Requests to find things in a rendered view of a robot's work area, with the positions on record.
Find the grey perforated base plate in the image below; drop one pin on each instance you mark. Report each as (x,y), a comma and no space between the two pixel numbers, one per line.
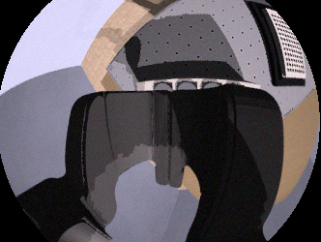
(212,38)

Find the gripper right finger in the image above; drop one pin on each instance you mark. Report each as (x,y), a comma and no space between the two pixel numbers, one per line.
(231,136)

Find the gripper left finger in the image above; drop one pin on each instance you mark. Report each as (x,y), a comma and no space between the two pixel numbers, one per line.
(108,133)

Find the white well plate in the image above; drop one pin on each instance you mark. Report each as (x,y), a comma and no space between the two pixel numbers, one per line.
(289,50)

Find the white push button panel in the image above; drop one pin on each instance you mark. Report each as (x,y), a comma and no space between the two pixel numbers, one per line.
(190,82)

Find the black flat tray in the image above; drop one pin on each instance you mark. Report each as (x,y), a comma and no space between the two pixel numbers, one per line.
(278,80)

